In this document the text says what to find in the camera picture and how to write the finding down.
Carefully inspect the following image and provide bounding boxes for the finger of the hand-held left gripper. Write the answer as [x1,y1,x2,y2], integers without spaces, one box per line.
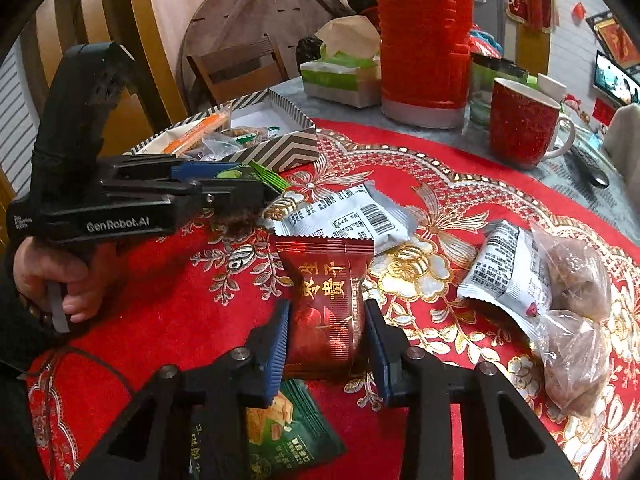
[97,154,251,183]
[100,179,283,226]

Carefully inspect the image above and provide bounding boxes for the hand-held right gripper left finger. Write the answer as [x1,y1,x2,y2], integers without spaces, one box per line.
[70,299,292,480]

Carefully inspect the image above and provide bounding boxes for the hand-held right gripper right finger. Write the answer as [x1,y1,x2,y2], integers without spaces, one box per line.
[364,299,583,480]

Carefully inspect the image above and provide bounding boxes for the thin green snack packet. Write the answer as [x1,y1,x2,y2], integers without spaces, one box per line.
[220,160,291,193]

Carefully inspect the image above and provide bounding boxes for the red snack packet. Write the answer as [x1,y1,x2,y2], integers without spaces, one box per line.
[274,237,376,381]

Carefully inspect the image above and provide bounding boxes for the striped cardboard box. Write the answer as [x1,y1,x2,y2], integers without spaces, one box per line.
[122,87,320,173]

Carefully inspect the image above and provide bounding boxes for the person's left forearm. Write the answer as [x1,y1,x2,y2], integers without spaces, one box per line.
[0,255,71,480]

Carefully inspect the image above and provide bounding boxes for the clear bag of brown snacks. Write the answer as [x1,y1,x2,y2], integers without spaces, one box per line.
[530,220,613,321]
[530,310,611,418]

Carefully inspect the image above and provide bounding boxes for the person's left hand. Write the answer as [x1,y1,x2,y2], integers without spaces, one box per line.
[11,237,118,323]

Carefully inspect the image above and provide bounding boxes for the clear snack packet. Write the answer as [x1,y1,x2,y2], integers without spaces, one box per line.
[200,132,246,161]

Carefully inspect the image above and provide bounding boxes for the orange snack packet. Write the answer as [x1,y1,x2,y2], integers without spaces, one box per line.
[162,112,231,156]

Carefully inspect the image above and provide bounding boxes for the white and green snack packet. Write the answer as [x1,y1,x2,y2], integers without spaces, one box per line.
[230,125,281,148]

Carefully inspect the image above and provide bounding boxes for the dark green snack packet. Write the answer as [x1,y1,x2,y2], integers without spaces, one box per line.
[190,379,348,480]

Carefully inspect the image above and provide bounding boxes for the red floral table mat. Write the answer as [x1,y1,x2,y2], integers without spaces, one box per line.
[25,120,640,480]

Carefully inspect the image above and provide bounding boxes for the wooden chair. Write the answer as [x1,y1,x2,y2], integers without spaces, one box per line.
[186,34,291,106]

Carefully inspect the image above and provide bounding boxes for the silver snack packet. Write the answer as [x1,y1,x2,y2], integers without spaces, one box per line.
[272,181,418,256]

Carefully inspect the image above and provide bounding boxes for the white printed snack packet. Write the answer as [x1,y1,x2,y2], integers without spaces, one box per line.
[457,220,553,336]

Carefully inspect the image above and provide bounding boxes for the green tissue box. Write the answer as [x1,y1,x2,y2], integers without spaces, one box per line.
[300,15,383,108]

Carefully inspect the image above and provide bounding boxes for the round wooden tabletop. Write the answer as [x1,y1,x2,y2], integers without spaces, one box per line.
[180,0,358,111]

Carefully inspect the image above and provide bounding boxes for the red thermos flask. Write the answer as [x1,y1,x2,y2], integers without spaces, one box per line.
[370,0,473,130]

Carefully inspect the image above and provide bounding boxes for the red mug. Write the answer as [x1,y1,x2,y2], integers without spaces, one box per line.
[489,77,577,170]

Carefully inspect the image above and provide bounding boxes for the glass jar with black lid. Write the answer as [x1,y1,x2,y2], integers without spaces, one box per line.
[470,52,531,128]

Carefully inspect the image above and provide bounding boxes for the black remote control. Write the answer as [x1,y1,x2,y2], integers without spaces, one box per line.
[570,142,611,188]

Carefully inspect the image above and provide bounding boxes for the blue cloth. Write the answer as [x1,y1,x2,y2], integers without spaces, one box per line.
[470,30,501,56]

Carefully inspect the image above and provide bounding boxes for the white bowl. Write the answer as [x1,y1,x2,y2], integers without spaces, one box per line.
[537,74,568,103]

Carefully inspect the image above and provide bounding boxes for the grey blanket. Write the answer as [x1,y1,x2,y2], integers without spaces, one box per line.
[602,102,640,191]

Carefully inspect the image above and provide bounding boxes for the television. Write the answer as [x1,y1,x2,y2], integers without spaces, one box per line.
[594,50,640,107]

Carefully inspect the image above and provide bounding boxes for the white strap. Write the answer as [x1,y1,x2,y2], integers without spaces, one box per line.
[46,281,72,334]

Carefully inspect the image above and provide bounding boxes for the black cable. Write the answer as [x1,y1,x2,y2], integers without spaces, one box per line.
[20,345,136,396]

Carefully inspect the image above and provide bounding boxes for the diamond wall decoration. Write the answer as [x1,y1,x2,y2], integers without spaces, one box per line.
[585,12,640,68]

